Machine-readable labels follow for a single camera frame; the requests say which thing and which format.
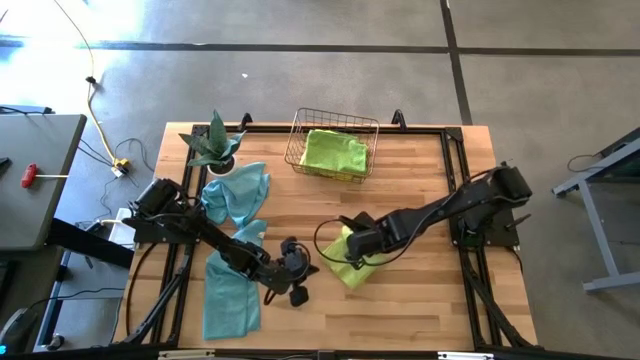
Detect grey metal table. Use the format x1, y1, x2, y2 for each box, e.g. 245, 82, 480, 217
552, 127, 640, 294

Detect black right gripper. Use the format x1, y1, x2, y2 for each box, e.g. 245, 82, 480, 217
339, 210, 401, 269

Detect wire mesh basket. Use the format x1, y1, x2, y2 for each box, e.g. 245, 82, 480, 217
283, 107, 380, 185

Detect black floor device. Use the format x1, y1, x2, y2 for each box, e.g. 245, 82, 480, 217
0, 307, 34, 356

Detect green microfiber towel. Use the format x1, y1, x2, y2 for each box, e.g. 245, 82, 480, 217
298, 128, 370, 176
319, 224, 387, 290

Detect black aluminium table frame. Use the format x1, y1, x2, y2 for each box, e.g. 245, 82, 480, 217
117, 109, 539, 351

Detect teal microfiber towel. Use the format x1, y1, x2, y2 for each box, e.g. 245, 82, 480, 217
202, 218, 269, 341
200, 160, 271, 229

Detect black table leg beam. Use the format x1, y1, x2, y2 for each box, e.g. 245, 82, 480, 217
47, 217, 136, 269

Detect snake plant in white pot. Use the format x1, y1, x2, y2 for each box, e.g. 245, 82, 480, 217
178, 109, 247, 180

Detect red-handled tool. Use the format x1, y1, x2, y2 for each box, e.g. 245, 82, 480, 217
20, 162, 69, 190

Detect white power strip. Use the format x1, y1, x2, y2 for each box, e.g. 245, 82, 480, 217
99, 207, 136, 251

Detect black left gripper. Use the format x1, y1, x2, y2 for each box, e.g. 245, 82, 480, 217
269, 236, 320, 308

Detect yellow power cable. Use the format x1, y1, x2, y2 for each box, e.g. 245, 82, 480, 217
52, 0, 130, 176

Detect grey side table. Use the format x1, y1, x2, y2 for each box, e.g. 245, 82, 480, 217
0, 113, 88, 251

